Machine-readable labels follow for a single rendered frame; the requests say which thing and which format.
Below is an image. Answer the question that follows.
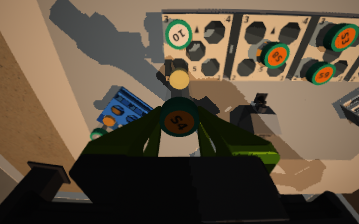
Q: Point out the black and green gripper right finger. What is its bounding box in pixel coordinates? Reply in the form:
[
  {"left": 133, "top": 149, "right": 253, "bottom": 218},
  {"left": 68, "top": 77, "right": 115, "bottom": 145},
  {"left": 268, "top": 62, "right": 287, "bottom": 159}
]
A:
[{"left": 197, "top": 106, "right": 280, "bottom": 173}]

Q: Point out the clear tube with dark green cap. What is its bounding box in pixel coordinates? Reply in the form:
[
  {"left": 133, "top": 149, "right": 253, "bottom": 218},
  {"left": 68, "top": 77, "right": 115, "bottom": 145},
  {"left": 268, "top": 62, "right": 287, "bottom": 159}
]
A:
[{"left": 165, "top": 19, "right": 192, "bottom": 50}]

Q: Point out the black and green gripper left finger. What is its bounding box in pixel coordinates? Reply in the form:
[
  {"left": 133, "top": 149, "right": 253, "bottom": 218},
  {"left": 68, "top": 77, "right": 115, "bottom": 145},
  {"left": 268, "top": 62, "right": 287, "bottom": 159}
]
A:
[{"left": 80, "top": 106, "right": 161, "bottom": 156}]

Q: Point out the sample tube with orange liquid and dark green cap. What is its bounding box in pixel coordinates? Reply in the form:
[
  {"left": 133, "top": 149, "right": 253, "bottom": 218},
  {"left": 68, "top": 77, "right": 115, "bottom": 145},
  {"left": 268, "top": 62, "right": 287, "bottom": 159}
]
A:
[{"left": 256, "top": 41, "right": 290, "bottom": 69}]

